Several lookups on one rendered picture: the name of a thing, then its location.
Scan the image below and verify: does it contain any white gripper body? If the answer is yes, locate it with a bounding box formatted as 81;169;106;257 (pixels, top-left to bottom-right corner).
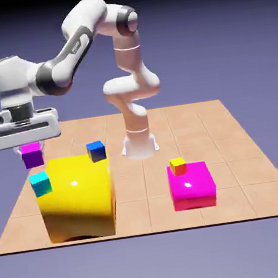
0;105;63;152

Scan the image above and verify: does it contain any large magenta box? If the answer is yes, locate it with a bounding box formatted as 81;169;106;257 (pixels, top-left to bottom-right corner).
166;159;219;213

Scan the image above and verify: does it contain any small blue cube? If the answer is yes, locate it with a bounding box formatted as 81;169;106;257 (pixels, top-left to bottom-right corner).
85;139;108;164

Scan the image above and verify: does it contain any small cyan cube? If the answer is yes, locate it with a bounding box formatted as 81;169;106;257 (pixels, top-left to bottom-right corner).
28;170;54;199

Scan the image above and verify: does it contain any small orange cube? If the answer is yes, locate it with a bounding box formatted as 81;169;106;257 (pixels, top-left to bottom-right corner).
168;156;189;178

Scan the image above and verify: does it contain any small purple cube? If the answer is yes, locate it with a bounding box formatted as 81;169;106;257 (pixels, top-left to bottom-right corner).
19;140;46;170

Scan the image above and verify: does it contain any large yellow box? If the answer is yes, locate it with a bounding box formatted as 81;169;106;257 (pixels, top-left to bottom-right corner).
30;150;122;246

